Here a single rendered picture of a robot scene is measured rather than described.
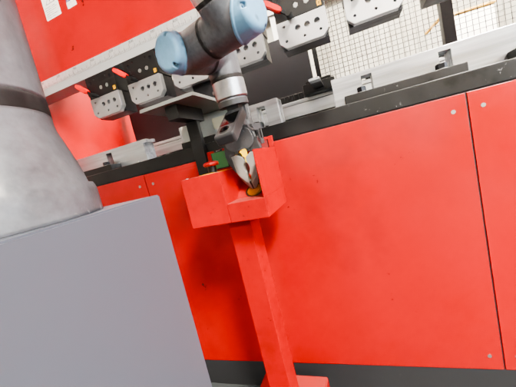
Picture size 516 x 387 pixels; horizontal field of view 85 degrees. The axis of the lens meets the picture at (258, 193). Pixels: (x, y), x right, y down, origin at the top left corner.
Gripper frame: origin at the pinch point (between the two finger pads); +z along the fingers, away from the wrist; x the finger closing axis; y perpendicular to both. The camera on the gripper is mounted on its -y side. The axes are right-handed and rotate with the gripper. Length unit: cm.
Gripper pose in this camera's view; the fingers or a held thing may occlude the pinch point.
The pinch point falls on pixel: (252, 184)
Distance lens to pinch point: 67.7
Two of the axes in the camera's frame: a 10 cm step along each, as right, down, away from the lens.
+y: 3.1, -2.7, 9.1
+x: -9.1, 1.8, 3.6
